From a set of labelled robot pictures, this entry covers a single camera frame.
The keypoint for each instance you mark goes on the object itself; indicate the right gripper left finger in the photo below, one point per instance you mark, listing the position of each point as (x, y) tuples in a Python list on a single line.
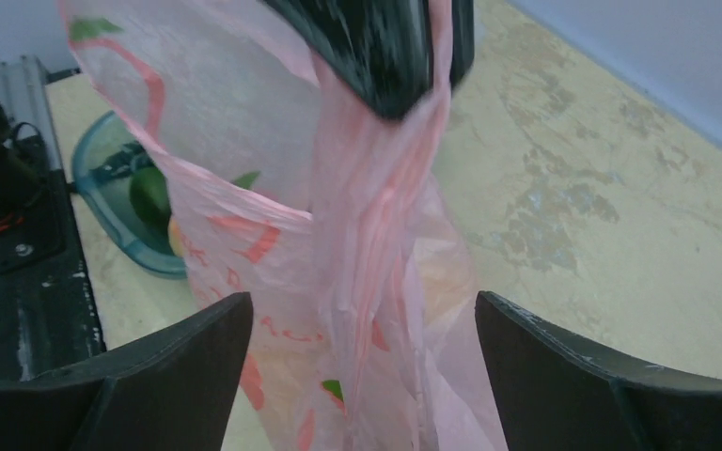
[(170, 390)]

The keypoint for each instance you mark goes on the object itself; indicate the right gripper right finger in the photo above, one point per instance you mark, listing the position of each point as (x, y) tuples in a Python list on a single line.
[(558, 390)]

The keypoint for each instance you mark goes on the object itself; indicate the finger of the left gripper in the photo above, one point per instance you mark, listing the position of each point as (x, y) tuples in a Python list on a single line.
[(463, 27), (381, 49)]

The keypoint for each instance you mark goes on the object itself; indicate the pink plastic bag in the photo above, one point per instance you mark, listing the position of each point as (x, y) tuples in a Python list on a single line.
[(285, 185)]

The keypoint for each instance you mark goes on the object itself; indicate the pink fake peach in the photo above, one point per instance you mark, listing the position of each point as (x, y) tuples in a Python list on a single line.
[(174, 238)]

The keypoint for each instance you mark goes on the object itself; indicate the dark green fake avocado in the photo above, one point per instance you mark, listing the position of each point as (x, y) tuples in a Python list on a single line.
[(149, 198)]

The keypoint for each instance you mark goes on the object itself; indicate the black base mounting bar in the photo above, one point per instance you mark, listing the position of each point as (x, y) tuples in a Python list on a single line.
[(48, 315)]

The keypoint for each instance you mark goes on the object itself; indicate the teal plastic fruit tray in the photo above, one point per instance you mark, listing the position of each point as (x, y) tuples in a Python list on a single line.
[(102, 165)]

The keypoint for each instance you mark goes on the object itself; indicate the aluminium frame rail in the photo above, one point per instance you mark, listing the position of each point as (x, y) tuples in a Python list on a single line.
[(24, 99)]

